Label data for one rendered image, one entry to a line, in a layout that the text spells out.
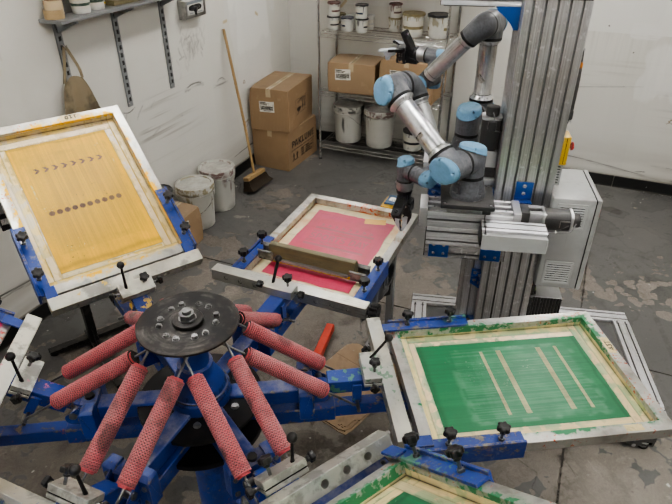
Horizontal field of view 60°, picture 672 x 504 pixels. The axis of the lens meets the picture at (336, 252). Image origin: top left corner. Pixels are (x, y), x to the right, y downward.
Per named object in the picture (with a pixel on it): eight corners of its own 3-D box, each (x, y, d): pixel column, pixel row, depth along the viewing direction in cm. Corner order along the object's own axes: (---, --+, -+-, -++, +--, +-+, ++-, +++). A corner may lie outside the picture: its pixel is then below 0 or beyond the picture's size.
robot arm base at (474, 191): (484, 187, 258) (487, 167, 252) (486, 203, 245) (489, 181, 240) (449, 185, 260) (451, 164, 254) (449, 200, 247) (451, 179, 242)
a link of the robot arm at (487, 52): (460, 125, 295) (474, 10, 266) (472, 117, 306) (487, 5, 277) (483, 130, 290) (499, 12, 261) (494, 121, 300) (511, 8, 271)
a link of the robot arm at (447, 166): (480, 166, 234) (402, 64, 246) (456, 176, 226) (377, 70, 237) (463, 182, 244) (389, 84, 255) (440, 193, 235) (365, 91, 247)
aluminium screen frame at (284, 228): (312, 199, 312) (311, 193, 310) (417, 220, 292) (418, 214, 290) (233, 278, 251) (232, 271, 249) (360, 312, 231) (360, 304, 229)
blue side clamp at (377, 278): (377, 272, 257) (377, 258, 253) (388, 274, 255) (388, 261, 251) (351, 311, 234) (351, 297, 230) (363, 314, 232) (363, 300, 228)
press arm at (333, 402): (558, 386, 209) (561, 374, 206) (565, 399, 204) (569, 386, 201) (207, 417, 197) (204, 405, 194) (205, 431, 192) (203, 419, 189)
